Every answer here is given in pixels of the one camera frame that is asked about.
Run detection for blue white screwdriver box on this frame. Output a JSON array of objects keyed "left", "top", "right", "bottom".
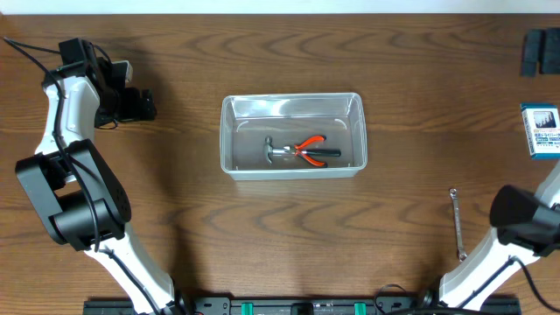
[{"left": 520, "top": 103, "right": 559, "bottom": 160}]

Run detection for clear plastic container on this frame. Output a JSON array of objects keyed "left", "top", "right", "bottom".
[{"left": 220, "top": 92, "right": 368, "bottom": 180}]

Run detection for small steel claw hammer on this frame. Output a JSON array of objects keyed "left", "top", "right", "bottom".
[{"left": 263, "top": 136, "right": 341, "bottom": 165}]

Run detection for red handled pliers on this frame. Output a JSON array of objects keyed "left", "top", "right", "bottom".
[{"left": 283, "top": 135, "right": 331, "bottom": 168}]

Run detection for silver combination wrench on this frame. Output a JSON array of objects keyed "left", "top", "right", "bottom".
[{"left": 449, "top": 188, "right": 467, "bottom": 262}]

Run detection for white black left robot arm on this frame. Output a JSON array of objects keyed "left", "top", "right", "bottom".
[{"left": 15, "top": 38, "right": 559, "bottom": 315}]

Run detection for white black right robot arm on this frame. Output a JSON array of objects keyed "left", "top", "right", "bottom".
[{"left": 419, "top": 27, "right": 559, "bottom": 313}]

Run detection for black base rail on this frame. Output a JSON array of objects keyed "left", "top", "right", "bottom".
[{"left": 82, "top": 296, "right": 522, "bottom": 315}]

